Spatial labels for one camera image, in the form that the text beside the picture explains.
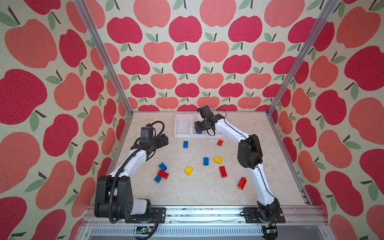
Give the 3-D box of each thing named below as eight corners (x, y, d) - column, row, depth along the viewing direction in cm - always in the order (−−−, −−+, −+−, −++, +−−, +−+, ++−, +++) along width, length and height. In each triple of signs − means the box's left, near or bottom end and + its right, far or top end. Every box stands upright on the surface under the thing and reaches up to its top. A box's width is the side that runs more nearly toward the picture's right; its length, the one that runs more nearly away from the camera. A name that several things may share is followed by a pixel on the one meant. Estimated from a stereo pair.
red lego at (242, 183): (236, 186, 86) (237, 185, 83) (240, 177, 89) (242, 176, 87) (242, 190, 85) (243, 188, 82) (246, 181, 88) (247, 179, 86)
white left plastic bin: (174, 139, 106) (173, 132, 100) (176, 120, 118) (175, 114, 112) (191, 139, 106) (191, 132, 100) (191, 120, 118) (191, 114, 112)
